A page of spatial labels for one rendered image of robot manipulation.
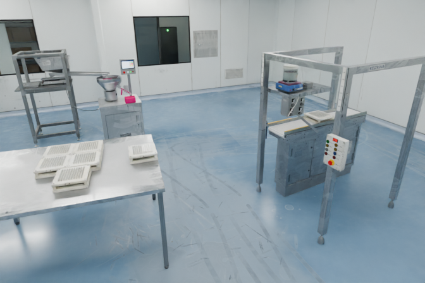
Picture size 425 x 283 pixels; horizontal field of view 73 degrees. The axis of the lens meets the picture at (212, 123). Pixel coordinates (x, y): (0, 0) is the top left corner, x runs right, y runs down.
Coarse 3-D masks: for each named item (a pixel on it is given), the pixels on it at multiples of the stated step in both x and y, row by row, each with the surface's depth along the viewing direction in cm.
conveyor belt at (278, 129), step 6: (348, 114) 354; (300, 120) 338; (306, 120) 337; (270, 126) 320; (276, 126) 320; (282, 126) 320; (288, 126) 319; (294, 126) 319; (300, 126) 319; (276, 132) 308; (282, 132) 304; (294, 132) 305
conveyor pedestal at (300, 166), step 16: (352, 128) 359; (288, 144) 313; (304, 144) 325; (320, 144) 339; (352, 144) 370; (288, 160) 320; (304, 160) 334; (320, 160) 349; (352, 160) 382; (288, 176) 328; (304, 176) 344; (320, 176) 357; (336, 176) 378; (288, 192) 340
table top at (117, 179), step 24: (120, 144) 289; (0, 168) 246; (24, 168) 246; (120, 168) 244; (144, 168) 244; (0, 192) 213; (24, 192) 212; (48, 192) 212; (72, 192) 212; (96, 192) 211; (120, 192) 211; (144, 192) 212; (0, 216) 187; (24, 216) 191
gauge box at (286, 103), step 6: (282, 96) 287; (282, 102) 289; (288, 102) 281; (294, 102) 285; (300, 102) 289; (282, 108) 291; (288, 108) 283; (294, 108) 287; (282, 114) 292; (294, 114) 290
